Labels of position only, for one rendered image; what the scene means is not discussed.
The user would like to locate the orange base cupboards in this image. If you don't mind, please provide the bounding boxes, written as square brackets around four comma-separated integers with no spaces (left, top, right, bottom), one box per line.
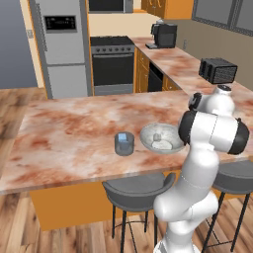
[132,46,181,94]

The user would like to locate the silver fridge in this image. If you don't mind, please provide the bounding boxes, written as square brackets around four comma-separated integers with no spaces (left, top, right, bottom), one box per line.
[29,0,94,100]

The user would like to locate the orange island cabinet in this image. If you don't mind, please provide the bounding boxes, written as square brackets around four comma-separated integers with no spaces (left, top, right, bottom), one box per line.
[29,169,253,232]

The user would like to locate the black dishwasher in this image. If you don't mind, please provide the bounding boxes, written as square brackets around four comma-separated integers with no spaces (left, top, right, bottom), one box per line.
[146,61,164,93]

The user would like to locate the clear water glass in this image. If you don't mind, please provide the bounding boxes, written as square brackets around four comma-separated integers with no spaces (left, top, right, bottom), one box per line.
[114,131,135,157]

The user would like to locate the black coffee machine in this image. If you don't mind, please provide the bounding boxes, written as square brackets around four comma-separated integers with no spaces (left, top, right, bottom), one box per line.
[144,22,179,50]

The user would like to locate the black and silver oven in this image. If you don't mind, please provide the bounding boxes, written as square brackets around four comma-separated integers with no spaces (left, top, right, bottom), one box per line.
[89,36,136,97]

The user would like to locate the grey bar stool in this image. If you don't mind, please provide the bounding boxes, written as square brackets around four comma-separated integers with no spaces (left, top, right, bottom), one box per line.
[201,160,253,253]
[102,172,177,253]

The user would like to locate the orange wall cupboard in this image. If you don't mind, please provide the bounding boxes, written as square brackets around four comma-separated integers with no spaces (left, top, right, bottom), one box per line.
[140,0,195,20]

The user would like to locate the grey wall cupboards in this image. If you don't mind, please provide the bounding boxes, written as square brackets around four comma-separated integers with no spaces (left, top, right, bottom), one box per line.
[192,0,253,38]

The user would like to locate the grey ice bowl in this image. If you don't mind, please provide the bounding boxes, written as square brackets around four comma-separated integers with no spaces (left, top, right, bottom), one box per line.
[139,123,187,155]

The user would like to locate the black microwave oven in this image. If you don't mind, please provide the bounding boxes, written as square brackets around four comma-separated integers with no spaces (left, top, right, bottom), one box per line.
[87,0,134,15]

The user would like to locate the black toaster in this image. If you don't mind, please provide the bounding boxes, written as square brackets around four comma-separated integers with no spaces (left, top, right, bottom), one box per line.
[198,57,239,85]

